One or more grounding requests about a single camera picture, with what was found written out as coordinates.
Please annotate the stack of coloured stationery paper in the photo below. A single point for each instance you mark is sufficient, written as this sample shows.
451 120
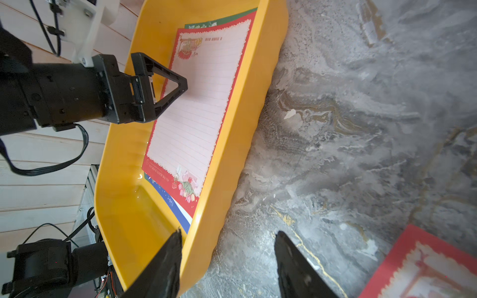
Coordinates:
175 208

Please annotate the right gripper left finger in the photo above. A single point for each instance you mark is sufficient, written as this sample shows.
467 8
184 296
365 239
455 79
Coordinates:
161 277

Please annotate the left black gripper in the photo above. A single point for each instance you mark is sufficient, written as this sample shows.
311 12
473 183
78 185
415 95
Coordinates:
59 95

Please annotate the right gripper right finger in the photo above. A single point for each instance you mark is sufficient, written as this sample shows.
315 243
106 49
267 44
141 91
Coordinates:
296 277

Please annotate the red-bordered stationery paper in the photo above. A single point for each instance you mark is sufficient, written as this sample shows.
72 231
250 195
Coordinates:
197 111
421 265

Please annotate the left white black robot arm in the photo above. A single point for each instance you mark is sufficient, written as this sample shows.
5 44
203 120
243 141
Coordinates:
51 268

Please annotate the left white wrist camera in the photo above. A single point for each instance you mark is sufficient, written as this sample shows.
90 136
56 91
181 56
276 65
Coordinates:
78 22

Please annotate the yellow plastic storage tray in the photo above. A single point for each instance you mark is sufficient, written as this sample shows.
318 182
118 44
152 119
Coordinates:
181 171

